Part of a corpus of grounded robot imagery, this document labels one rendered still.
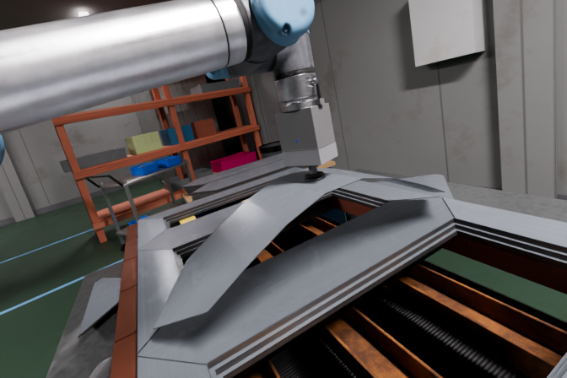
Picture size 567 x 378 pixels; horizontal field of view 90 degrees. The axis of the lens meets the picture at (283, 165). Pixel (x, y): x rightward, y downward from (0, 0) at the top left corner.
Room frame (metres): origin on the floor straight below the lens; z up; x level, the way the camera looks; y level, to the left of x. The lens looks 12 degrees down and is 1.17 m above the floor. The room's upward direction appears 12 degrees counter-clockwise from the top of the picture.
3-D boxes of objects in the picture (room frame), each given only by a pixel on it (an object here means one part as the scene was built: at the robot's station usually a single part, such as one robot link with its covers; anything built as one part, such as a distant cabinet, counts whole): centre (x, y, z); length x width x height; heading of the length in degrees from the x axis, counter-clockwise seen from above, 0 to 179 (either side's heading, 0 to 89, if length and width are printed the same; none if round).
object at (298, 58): (0.53, -0.05, 1.26); 0.09 x 0.08 x 0.11; 116
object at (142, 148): (4.23, 1.52, 1.23); 2.74 x 0.73 x 2.47; 124
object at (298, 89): (0.53, -0.06, 1.18); 0.08 x 0.08 x 0.05
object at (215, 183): (1.56, 0.16, 0.82); 0.80 x 0.40 x 0.06; 115
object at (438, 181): (0.99, -0.45, 0.77); 0.45 x 0.20 x 0.04; 25
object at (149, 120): (6.06, 1.90, 1.11); 1.80 x 1.33 x 2.22; 34
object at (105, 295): (0.82, 0.62, 0.70); 0.39 x 0.12 x 0.04; 25
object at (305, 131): (0.54, -0.06, 1.11); 0.10 x 0.09 x 0.16; 138
